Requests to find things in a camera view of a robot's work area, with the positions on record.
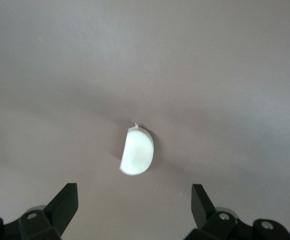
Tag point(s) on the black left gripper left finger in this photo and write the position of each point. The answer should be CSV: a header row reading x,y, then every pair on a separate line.
x,y
60,212

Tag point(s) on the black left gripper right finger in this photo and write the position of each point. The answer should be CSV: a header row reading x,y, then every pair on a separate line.
x,y
202,212

